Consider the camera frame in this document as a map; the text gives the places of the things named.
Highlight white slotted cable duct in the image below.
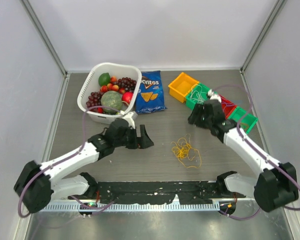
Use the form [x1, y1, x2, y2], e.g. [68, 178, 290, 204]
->
[41, 201, 220, 213]

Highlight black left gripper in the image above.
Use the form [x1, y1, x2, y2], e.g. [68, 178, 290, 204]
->
[114, 124, 154, 150]

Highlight white fruit basket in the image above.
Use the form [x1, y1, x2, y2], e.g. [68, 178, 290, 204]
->
[77, 62, 142, 124]

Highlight green plastic bin far right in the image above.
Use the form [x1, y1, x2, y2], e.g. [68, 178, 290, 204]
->
[228, 106, 258, 134]

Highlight peaches in basket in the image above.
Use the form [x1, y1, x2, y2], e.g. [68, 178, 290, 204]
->
[100, 76, 125, 95]

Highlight small watermelon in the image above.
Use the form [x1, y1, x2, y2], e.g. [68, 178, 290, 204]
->
[101, 91, 123, 113]

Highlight lower purple grape bunch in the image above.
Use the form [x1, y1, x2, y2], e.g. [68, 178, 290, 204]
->
[86, 91, 104, 108]

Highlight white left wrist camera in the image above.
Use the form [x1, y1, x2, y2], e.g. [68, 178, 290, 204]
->
[122, 111, 138, 129]

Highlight green plastic bin near yellow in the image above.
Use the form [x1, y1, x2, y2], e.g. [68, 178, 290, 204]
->
[185, 83, 210, 110]

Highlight purple grape bunch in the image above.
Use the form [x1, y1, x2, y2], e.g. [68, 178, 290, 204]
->
[86, 91, 104, 108]
[117, 77, 137, 93]

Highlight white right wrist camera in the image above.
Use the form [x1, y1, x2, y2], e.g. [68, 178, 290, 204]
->
[206, 89, 222, 103]

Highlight white wires bundle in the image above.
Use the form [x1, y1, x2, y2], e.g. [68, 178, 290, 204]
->
[188, 84, 210, 106]

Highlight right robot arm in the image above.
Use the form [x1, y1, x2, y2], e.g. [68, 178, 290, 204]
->
[188, 99, 299, 213]

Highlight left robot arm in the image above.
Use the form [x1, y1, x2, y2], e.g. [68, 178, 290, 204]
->
[13, 117, 154, 214]

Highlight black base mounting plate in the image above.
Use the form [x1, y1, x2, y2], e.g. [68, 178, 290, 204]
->
[67, 180, 248, 205]

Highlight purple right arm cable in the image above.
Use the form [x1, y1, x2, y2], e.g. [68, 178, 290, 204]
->
[209, 84, 300, 221]

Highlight red plastic bin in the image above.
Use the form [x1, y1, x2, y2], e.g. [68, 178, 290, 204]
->
[220, 95, 237, 119]

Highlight yellow wires bundle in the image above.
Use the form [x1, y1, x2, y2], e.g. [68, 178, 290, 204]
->
[170, 133, 202, 170]

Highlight green lime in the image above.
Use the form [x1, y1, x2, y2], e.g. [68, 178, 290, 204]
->
[98, 72, 111, 87]

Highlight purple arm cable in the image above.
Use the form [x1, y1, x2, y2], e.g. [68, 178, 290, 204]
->
[17, 106, 125, 218]
[209, 84, 300, 221]

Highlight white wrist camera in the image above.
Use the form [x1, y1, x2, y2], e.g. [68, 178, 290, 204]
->
[206, 89, 222, 103]
[122, 111, 138, 129]

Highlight blue Doritos chip bag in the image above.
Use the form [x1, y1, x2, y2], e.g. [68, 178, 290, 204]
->
[135, 70, 166, 114]

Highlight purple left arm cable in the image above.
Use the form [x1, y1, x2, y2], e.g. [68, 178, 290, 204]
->
[17, 106, 125, 218]

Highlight blue wires bundle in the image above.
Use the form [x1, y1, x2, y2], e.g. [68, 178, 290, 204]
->
[221, 98, 237, 108]

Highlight upper purple grape bunch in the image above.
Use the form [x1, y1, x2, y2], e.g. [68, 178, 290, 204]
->
[117, 77, 137, 93]

